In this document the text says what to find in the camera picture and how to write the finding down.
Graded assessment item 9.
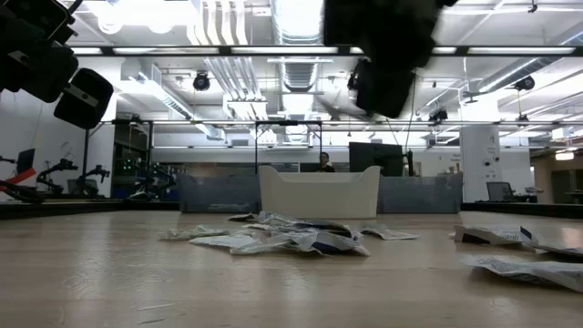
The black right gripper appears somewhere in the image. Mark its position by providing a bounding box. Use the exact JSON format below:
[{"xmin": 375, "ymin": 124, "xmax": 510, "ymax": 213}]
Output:
[{"xmin": 323, "ymin": 0, "xmax": 441, "ymax": 119}]

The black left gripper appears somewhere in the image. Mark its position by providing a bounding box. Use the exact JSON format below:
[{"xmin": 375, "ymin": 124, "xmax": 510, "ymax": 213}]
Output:
[{"xmin": 0, "ymin": 38, "xmax": 115, "ymax": 131}]

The small black monitor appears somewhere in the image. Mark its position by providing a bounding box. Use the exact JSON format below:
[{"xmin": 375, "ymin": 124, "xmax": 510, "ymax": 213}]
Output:
[{"xmin": 15, "ymin": 148, "xmax": 36, "ymax": 179}]

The red tape strip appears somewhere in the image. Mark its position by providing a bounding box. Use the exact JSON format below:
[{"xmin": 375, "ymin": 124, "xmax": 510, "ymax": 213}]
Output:
[{"xmin": 0, "ymin": 167, "xmax": 37, "ymax": 192}]

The grey plastic bin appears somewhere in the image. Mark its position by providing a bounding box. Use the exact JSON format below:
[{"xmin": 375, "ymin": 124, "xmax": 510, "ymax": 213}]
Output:
[
  {"xmin": 376, "ymin": 171, "xmax": 465, "ymax": 215},
  {"xmin": 176, "ymin": 171, "xmax": 261, "ymax": 214}
]

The black rig crossbeam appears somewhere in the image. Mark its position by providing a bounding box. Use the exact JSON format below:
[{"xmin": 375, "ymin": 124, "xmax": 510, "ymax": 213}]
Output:
[{"xmin": 67, "ymin": 44, "xmax": 583, "ymax": 56}]

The white plastic bin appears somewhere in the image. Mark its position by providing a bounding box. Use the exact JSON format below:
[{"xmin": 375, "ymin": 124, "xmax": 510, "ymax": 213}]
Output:
[{"xmin": 258, "ymin": 164, "xmax": 382, "ymax": 219}]

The dark mesh office chair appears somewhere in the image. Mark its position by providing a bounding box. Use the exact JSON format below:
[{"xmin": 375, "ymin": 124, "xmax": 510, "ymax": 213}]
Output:
[{"xmin": 486, "ymin": 180, "xmax": 516, "ymax": 202}]

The green white packet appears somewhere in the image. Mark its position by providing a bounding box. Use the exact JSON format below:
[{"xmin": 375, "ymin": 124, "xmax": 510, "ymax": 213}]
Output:
[
  {"xmin": 159, "ymin": 225, "xmax": 231, "ymax": 241},
  {"xmin": 189, "ymin": 233, "xmax": 261, "ymax": 250},
  {"xmin": 230, "ymin": 239, "xmax": 295, "ymax": 256}
]

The silver ventilation duct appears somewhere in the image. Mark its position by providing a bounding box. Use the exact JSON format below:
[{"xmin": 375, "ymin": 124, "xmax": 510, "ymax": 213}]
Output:
[{"xmin": 271, "ymin": 0, "xmax": 336, "ymax": 95}]

